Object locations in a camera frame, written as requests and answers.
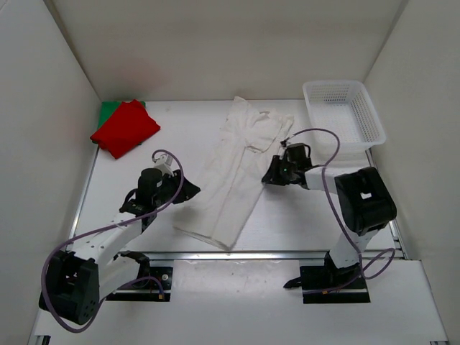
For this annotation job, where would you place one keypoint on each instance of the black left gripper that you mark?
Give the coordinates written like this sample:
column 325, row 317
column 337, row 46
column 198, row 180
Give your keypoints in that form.
column 189, row 190

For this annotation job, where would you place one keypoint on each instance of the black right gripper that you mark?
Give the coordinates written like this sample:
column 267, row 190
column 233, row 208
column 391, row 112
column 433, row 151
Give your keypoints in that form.
column 272, row 175

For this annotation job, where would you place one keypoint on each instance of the white cloth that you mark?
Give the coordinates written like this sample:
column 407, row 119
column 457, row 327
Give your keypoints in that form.
column 231, row 177

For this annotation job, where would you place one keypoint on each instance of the red t shirt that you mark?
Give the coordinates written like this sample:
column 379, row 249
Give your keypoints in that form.
column 118, row 135

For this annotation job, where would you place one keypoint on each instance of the green t shirt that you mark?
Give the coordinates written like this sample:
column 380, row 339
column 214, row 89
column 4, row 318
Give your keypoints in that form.
column 108, row 108

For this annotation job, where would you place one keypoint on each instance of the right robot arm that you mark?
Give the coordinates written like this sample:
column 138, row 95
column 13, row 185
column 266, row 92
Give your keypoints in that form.
column 359, row 200

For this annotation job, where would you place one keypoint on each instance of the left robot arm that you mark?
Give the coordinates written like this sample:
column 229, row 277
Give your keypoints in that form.
column 77, row 281

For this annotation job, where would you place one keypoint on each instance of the white plastic basket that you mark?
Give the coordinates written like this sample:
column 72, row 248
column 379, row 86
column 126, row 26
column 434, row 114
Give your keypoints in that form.
column 345, row 108

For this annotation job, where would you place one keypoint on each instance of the aluminium table edge rail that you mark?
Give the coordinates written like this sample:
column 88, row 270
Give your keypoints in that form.
column 237, row 256

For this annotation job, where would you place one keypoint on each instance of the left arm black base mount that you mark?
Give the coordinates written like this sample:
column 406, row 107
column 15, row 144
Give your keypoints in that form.
column 154, row 282

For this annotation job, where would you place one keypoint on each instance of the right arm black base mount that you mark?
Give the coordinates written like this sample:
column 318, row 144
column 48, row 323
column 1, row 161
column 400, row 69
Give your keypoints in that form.
column 326, row 284

